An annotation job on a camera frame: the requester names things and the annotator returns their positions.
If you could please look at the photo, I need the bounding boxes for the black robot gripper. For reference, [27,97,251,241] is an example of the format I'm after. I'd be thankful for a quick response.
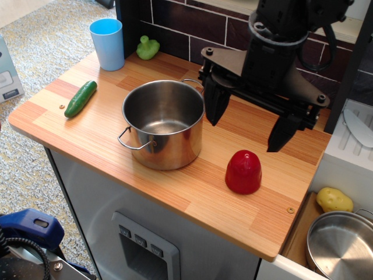
[199,41,330,152]

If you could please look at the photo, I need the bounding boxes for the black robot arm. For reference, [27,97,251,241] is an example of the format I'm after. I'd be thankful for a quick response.
[199,1,351,152]

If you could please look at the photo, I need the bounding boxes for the stainless steel pot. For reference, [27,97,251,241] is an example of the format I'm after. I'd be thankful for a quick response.
[118,79,205,170]

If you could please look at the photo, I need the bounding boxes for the yellow toy potato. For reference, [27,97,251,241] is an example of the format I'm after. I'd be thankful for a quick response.
[316,187,354,213]

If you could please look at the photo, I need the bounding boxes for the red toy pepper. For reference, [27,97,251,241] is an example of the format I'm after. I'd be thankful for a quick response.
[225,150,262,195]

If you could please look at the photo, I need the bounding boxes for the white dish rack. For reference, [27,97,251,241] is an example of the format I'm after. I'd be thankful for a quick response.
[326,100,372,170]

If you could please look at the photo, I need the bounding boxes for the green toy broccoli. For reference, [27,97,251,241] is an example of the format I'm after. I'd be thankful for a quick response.
[136,35,160,60]

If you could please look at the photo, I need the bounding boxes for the steel pan in sink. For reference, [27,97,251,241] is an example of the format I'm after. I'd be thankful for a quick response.
[305,211,372,279]

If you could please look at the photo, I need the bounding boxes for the blue plastic cup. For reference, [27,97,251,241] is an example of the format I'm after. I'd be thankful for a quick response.
[89,18,125,71]

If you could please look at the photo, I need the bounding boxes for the green toy cucumber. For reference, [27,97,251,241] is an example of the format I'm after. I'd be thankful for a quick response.
[64,80,97,118]

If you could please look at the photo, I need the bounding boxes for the grey toy kitchen cabinet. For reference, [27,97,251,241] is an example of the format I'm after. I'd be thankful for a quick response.
[43,147,321,280]

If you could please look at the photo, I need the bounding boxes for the white box on floor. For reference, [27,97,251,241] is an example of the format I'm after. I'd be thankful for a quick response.
[0,36,24,103]

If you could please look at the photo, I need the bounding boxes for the blue clamp device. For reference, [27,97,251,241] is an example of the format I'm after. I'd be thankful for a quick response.
[1,208,97,279]

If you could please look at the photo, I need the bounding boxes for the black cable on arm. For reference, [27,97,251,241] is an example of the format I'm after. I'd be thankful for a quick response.
[296,24,339,73]

